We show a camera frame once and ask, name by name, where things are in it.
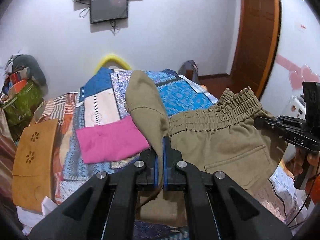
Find khaki olive pants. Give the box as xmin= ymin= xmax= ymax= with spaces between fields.
xmin=124 ymin=69 xmax=288 ymax=228

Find pink folded cloth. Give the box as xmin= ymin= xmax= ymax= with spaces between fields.
xmin=76 ymin=116 xmax=149 ymax=164

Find white frosted wardrobe sliding door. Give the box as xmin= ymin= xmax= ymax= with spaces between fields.
xmin=260 ymin=0 xmax=319 ymax=116

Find blue patchwork bed quilt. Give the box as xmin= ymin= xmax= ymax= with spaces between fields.
xmin=34 ymin=68 xmax=306 ymax=226

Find brown wooden door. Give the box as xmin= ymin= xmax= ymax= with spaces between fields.
xmin=231 ymin=0 xmax=280 ymax=98

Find grey purple backpack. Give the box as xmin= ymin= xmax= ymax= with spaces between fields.
xmin=178 ymin=60 xmax=200 ymax=85

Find yellow foam bed rail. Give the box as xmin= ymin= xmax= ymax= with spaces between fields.
xmin=94 ymin=54 xmax=132 ymax=75

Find small black wall monitor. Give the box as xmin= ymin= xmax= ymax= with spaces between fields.
xmin=90 ymin=0 xmax=129 ymax=24

